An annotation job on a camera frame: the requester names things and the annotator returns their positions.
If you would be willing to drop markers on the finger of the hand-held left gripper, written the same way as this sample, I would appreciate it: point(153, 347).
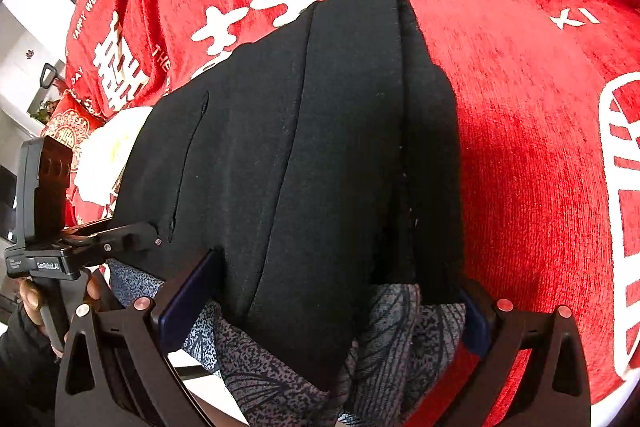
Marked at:
point(127, 241)

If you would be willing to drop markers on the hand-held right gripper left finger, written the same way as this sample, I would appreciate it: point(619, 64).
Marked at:
point(187, 302)

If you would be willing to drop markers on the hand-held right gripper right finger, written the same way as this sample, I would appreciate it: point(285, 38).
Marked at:
point(476, 322)

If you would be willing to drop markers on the black pants with grey lining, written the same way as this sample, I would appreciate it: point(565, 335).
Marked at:
point(310, 147)

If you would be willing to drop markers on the person's left forearm black sleeve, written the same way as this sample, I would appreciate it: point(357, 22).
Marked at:
point(25, 377)

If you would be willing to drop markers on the person's left hand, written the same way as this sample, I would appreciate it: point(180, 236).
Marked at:
point(32, 299)

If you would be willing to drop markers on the red patterned pillow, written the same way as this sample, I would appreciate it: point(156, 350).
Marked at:
point(72, 127)

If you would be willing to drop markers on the white cloth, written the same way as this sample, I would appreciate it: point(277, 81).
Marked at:
point(107, 147)

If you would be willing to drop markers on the red printed blanket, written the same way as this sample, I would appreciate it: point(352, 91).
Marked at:
point(510, 82)

